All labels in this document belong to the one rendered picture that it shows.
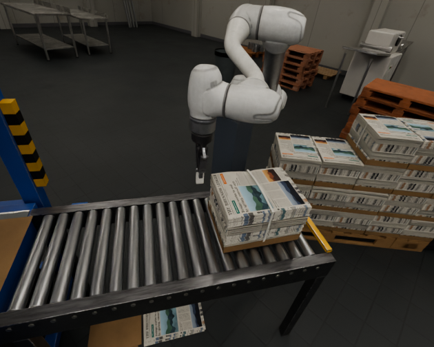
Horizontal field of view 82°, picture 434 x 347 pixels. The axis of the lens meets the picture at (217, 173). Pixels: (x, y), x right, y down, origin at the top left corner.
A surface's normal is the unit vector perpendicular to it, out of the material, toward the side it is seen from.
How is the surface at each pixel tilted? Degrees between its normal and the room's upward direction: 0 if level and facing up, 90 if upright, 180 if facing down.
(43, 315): 0
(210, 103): 89
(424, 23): 90
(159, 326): 0
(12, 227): 0
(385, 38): 90
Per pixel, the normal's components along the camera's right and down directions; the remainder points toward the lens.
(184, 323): 0.10, -0.79
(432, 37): -0.69, 0.39
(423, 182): -0.07, 0.59
